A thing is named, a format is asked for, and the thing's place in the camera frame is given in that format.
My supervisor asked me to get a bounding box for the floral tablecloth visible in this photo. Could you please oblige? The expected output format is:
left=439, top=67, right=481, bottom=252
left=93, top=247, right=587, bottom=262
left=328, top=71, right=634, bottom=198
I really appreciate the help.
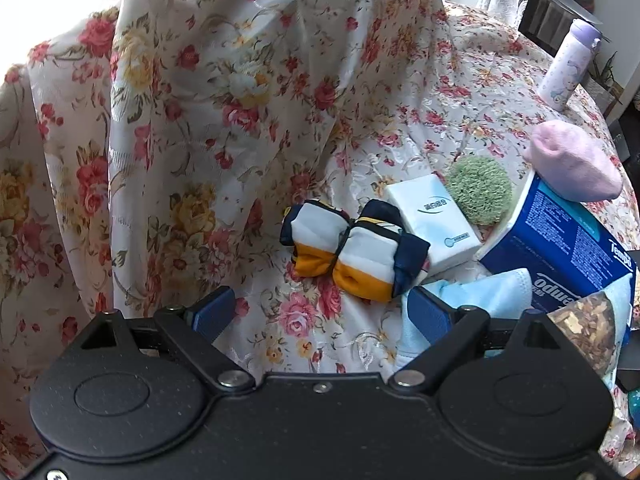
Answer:
left=0, top=0, right=640, bottom=478

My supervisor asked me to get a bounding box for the light blue cloth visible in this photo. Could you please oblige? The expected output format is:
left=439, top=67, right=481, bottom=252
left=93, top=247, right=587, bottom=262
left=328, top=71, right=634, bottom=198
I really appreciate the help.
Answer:
left=400, top=267, right=533, bottom=361

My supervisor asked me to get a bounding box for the green round scrubber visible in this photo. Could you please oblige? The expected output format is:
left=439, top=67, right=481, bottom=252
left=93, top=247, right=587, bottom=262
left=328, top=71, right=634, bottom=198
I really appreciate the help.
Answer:
left=444, top=155, right=514, bottom=226

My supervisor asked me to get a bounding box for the rolled navy white orange scarf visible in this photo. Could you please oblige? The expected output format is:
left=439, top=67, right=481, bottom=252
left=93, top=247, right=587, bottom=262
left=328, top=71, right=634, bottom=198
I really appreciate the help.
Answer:
left=279, top=199, right=432, bottom=303

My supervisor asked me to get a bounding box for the purple water bottle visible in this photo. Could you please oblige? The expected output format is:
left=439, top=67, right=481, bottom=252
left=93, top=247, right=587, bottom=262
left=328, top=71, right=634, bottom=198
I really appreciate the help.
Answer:
left=537, top=18, right=603, bottom=110

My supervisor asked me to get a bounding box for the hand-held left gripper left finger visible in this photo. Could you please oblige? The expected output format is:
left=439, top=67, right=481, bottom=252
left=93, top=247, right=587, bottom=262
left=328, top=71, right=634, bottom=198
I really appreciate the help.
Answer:
left=80, top=285, right=257, bottom=394

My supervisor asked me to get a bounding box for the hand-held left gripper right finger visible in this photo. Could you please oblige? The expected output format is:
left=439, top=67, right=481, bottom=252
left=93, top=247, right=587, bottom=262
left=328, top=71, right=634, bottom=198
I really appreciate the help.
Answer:
left=390, top=285, right=564, bottom=393

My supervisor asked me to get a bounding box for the pink plush cloth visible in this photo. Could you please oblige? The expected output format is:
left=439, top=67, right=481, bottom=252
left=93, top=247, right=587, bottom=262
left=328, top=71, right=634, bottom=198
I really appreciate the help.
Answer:
left=525, top=121, right=624, bottom=201

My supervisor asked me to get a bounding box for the blue tissue pack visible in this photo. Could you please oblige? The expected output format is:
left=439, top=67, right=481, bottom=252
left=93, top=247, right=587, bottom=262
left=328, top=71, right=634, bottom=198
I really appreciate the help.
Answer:
left=477, top=170, right=638, bottom=311

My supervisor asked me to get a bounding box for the metal cabinet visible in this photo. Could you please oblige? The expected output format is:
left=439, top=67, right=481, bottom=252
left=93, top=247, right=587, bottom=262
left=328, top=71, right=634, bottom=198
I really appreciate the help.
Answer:
left=520, top=0, right=611, bottom=61

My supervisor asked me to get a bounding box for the white tissue packet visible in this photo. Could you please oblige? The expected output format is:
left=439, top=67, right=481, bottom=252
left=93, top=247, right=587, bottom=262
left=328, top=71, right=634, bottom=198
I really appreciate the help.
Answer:
left=382, top=176, right=483, bottom=275

